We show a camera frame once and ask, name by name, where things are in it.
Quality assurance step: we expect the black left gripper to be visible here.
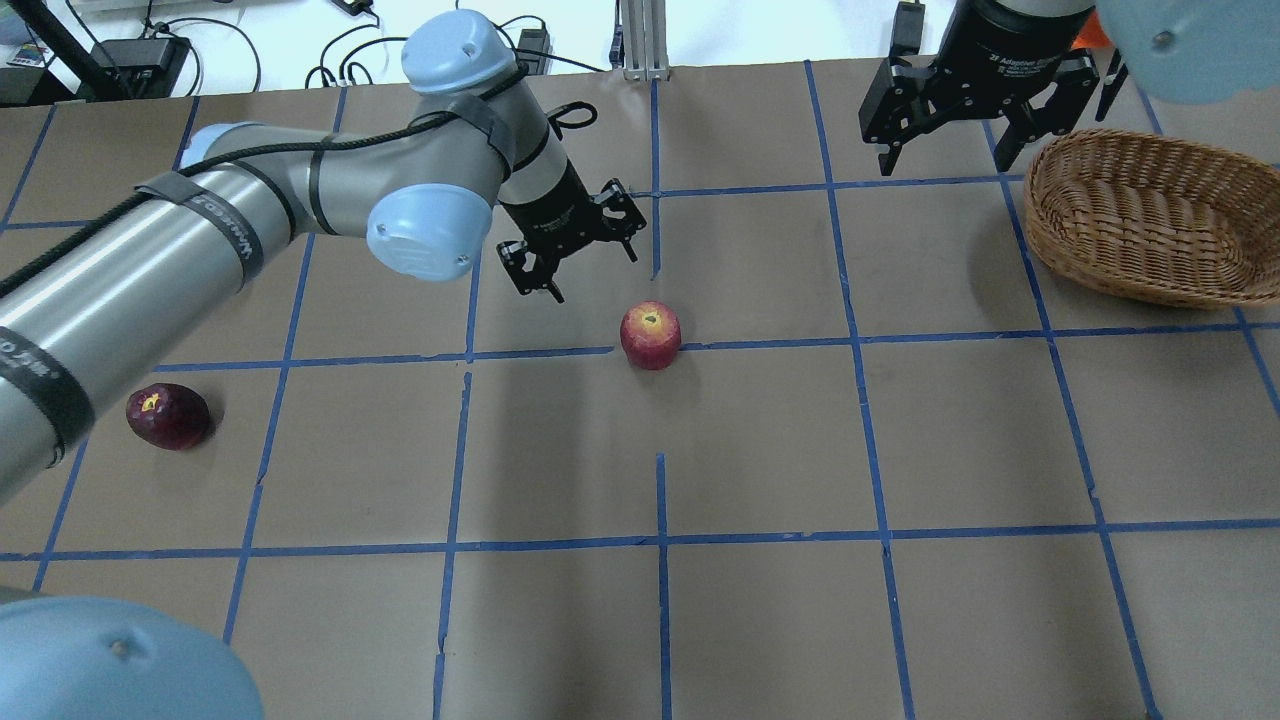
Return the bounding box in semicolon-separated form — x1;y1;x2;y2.
497;165;648;304

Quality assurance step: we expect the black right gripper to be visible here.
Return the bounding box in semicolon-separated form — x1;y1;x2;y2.
859;1;1100;177

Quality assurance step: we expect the red yellow apple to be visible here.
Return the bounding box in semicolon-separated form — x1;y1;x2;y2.
620;300;682;372

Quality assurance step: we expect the dark red apple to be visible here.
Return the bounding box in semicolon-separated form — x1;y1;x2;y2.
124;382;214;451

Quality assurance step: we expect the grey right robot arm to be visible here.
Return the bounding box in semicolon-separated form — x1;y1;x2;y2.
858;1;1279;176

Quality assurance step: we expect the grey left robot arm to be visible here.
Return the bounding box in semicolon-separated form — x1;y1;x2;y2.
1;9;646;719

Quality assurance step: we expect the woven wicker basket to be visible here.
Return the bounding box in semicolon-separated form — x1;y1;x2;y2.
1023;128;1279;309

